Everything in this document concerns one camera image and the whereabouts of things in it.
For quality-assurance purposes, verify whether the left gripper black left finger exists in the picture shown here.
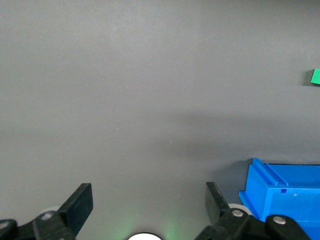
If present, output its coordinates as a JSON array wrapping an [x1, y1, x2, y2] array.
[[0, 183, 94, 240]]

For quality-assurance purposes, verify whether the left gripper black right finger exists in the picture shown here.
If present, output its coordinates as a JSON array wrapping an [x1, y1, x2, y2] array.
[[194, 181, 311, 240]]

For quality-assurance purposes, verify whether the small green cube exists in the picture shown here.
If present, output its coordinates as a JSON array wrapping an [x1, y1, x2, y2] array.
[[309, 68, 320, 86]]

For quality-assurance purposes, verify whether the blue plastic storage bin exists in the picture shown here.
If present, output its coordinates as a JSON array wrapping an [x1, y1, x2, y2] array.
[[238, 157, 320, 240]]

